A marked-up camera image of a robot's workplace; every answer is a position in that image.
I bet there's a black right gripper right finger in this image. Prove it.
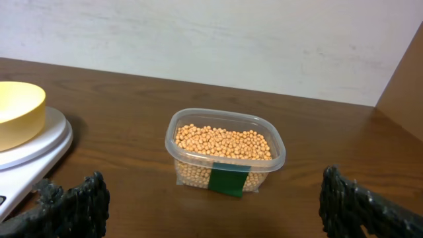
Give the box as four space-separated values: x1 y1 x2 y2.
319 166 422 238

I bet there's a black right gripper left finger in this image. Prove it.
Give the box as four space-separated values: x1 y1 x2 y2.
1 171 110 238

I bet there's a white digital kitchen scale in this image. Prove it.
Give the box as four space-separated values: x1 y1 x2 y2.
1 107 73 221

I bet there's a yellow plastic bowl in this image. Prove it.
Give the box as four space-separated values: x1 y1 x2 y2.
1 81 46 151

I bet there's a clear container of soybeans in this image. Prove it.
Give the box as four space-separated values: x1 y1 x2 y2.
165 108 286 197

